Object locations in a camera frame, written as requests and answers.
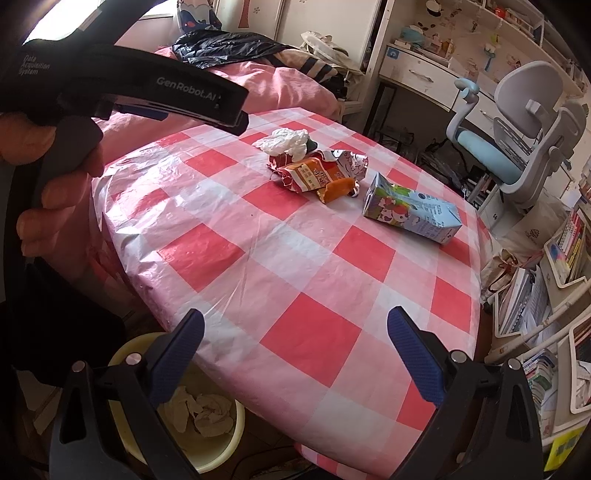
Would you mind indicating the grey plastic bags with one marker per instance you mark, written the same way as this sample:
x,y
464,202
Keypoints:
x,y
434,157

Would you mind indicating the person's dark clothing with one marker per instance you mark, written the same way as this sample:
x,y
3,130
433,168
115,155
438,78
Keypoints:
x,y
55,332

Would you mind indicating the striped cloth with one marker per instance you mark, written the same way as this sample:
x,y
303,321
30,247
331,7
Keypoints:
x,y
314,67

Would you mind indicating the cream tote bag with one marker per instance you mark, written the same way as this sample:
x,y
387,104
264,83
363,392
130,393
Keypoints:
x,y
323,44

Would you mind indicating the blue milk carton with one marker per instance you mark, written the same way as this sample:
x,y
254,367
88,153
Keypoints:
x,y
415,212

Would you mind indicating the yellow waste bin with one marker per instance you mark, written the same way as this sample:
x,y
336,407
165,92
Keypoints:
x,y
217,450

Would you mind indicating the beige paper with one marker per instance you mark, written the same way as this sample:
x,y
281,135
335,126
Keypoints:
x,y
207,410

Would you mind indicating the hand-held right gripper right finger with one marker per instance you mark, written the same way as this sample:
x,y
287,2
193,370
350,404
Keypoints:
x,y
415,355

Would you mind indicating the pink checked tablecloth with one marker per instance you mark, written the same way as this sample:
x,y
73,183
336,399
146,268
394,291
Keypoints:
x,y
277,277

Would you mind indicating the bright window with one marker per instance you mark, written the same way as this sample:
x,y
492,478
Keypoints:
x,y
55,23

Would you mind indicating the grey and blue desk chair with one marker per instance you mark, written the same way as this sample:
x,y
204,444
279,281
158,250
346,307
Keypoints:
x,y
489,152

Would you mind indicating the white book rack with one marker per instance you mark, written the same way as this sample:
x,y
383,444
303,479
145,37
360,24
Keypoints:
x,y
563,258

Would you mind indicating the person's left hand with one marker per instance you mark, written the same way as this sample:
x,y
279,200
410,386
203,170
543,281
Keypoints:
x,y
64,194

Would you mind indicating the white tissue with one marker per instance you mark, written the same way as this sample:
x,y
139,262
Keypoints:
x,y
281,141

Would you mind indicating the beige canvas bag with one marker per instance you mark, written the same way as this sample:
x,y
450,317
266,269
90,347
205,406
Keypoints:
x,y
526,235

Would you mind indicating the orange paper flyer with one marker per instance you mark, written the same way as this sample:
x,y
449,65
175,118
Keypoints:
x,y
314,177

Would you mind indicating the blue cartoon pillow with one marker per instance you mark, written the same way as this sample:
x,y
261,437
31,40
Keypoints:
x,y
194,16

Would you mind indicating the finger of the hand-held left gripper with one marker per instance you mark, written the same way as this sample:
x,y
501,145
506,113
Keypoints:
x,y
231,113
138,112

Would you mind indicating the pink blanket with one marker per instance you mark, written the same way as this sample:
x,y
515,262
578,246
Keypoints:
x,y
277,87

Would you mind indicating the dark blue jacket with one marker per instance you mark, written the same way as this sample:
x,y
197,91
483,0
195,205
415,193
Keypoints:
x,y
221,48

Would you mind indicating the small dark green object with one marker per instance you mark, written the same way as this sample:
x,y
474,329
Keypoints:
x,y
313,145

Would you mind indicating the white wardrobe with tree decal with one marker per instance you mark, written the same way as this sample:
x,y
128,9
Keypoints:
x,y
323,23

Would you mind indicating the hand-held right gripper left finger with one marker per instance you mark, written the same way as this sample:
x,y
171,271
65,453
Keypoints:
x,y
178,355

